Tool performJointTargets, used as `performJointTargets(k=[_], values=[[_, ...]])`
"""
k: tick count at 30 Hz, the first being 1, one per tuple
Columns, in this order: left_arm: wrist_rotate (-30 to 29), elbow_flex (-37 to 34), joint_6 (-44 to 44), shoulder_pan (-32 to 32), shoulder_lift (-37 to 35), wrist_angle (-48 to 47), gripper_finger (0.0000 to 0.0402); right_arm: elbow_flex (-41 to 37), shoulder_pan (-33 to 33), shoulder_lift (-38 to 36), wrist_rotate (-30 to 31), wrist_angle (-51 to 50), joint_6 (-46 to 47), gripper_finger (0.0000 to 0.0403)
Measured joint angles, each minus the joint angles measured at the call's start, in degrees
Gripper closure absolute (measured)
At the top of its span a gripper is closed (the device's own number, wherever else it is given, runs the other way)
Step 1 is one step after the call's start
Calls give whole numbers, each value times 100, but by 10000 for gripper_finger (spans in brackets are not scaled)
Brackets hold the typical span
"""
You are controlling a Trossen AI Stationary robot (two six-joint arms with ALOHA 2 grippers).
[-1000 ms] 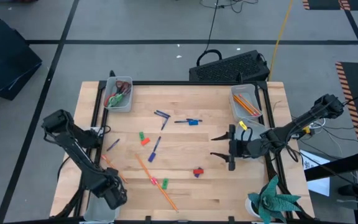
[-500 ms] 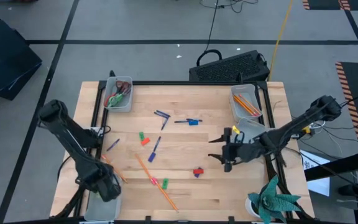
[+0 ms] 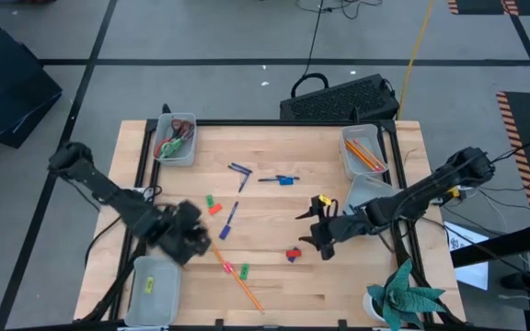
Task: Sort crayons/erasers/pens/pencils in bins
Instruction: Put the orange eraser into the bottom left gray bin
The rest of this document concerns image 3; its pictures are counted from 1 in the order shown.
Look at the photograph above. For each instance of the purple scissors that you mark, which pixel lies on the purple scissors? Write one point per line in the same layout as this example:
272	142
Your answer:
187	131

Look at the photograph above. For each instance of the green eraser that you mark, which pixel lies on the green eraser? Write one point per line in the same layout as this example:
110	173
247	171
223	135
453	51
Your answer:
210	201
245	271

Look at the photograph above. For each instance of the yellow plug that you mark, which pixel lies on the yellow plug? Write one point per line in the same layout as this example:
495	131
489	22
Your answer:
453	192

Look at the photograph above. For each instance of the dark blue pen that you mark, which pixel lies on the dark blue pen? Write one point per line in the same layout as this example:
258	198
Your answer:
244	183
268	179
233	212
243	167
295	178
237	170

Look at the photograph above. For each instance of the large hazard striped floor mat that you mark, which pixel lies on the large hazard striped floor mat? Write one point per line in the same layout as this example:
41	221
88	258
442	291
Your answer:
518	110

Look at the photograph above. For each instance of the red eraser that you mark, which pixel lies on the red eraser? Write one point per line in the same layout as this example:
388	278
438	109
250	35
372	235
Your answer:
294	253

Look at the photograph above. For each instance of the yellow eraser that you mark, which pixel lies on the yellow eraser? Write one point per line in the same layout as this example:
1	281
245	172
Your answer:
149	285

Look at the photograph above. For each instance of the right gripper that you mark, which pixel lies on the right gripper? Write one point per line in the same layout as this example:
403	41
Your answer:
343	227

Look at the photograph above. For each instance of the indigo eraser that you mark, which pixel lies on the indigo eraser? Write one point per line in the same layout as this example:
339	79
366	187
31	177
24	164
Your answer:
225	231

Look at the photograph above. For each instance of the white plant pot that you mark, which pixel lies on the white plant pot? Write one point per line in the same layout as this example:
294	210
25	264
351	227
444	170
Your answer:
368	308

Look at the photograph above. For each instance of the bright blue eraser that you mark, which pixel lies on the bright blue eraser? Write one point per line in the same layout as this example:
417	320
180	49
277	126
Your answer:
286	181

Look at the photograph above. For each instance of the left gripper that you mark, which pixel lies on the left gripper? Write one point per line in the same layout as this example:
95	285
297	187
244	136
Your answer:
182	232

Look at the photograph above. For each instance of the grey plastic bin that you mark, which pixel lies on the grey plastic bin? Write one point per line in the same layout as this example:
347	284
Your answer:
164	303
350	165
184	156
366	188

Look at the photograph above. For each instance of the large black case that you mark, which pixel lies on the large black case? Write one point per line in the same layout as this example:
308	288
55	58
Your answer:
7	87

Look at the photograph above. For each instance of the black beam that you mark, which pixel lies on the black beam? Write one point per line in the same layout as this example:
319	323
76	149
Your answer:
499	246

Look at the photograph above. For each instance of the red scissors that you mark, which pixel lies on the red scissors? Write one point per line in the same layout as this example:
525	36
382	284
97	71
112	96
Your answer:
161	148

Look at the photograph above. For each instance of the teal paper plant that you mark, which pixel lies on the teal paper plant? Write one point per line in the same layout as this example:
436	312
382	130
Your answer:
403	296

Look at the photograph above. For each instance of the white paper sheet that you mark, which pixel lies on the white paper sheet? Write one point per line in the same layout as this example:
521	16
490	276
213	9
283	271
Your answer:
474	276

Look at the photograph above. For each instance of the orange pencil pink eraser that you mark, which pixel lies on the orange pencil pink eraser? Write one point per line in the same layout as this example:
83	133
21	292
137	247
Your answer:
362	156
370	153
221	259
249	293
356	153
369	163

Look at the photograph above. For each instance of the purple eraser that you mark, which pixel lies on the purple eraser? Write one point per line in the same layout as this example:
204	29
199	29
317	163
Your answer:
292	259

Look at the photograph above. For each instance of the narrow hazard striped floor mat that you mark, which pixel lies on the narrow hazard striped floor mat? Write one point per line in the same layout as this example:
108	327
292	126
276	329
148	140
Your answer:
481	7

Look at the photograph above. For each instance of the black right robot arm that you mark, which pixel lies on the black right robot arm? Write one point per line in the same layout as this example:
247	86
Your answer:
430	188

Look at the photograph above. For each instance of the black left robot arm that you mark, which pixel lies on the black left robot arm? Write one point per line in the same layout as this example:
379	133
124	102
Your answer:
108	193

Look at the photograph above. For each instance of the green scissors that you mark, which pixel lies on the green scissors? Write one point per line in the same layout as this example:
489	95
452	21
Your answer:
170	149

